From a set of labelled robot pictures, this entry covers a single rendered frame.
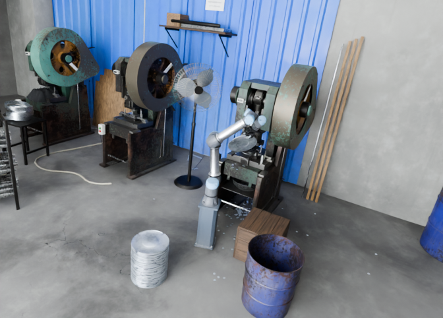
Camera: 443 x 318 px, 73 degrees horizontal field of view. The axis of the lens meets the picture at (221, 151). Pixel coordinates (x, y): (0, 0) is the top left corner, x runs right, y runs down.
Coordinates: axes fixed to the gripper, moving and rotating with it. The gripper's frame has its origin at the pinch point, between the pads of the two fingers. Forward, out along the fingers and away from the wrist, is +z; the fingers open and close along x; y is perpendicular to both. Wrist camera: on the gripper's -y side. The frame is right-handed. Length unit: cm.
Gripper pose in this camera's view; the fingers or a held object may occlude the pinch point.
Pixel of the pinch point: (247, 136)
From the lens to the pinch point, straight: 287.1
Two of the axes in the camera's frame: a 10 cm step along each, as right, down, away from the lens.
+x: 1.9, 9.2, -3.4
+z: -3.6, 3.9, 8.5
